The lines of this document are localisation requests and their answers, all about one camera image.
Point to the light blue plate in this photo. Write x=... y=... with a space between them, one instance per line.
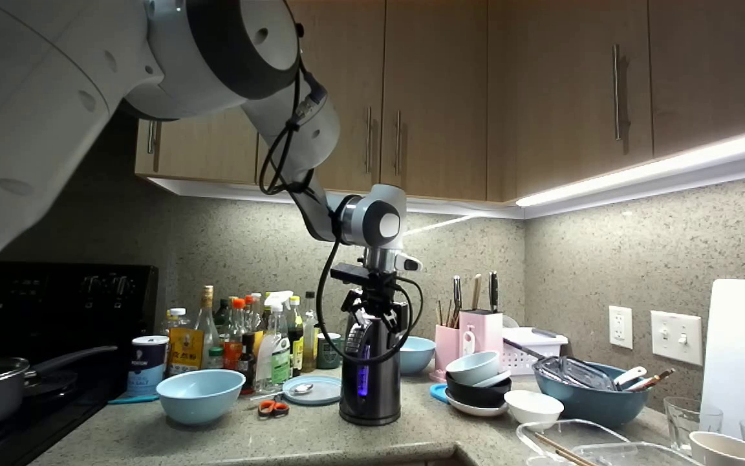
x=310 y=390

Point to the blue white salt canister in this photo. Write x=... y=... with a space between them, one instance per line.
x=146 y=363

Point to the under cabinet light strip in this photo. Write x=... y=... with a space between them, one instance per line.
x=697 y=166

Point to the clear glass container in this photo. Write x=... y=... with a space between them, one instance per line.
x=564 y=440

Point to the black stove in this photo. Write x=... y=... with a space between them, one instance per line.
x=72 y=327

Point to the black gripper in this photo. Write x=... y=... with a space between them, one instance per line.
x=375 y=286

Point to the dark blue bowl with utensils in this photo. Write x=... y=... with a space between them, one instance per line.
x=592 y=393

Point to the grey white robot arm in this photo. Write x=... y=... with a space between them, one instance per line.
x=67 y=65

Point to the black electric kettle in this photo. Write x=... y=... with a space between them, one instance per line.
x=371 y=385

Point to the clear spray bottle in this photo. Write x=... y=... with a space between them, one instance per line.
x=271 y=367

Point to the light blue bowl back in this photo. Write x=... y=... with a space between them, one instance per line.
x=414 y=356

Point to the pink knife block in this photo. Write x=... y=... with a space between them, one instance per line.
x=480 y=327

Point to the white light switch plate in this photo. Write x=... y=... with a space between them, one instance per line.
x=676 y=337

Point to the orange cap sauce bottle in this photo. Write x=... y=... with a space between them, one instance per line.
x=233 y=334

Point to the small white bowl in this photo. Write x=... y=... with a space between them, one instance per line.
x=530 y=407

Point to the yellow label oil bottle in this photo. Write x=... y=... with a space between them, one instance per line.
x=189 y=334

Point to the white ceramic mug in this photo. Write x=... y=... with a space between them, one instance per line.
x=714 y=449

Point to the white wall outlet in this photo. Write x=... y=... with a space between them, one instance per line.
x=619 y=327

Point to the light blue bowl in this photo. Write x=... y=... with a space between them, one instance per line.
x=414 y=356
x=199 y=398

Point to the black frying pan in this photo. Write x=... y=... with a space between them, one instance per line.
x=15 y=374

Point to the light blue bowl front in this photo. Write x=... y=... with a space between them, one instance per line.
x=199 y=398

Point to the stacked blue black bowls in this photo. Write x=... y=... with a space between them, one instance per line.
x=477 y=382

